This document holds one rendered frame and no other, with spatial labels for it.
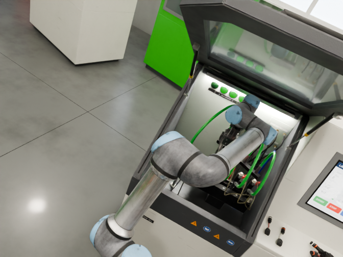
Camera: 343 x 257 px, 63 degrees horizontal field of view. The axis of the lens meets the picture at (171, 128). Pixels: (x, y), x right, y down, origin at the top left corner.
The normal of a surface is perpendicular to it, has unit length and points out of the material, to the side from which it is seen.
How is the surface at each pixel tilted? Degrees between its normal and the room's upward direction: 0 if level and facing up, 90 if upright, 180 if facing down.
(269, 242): 0
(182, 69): 90
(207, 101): 90
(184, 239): 90
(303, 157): 76
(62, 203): 0
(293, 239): 0
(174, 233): 90
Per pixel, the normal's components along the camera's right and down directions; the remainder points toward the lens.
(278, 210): -0.27, 0.29
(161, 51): -0.55, 0.35
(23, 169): 0.32, -0.75
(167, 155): -0.42, -0.09
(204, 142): -0.36, 0.47
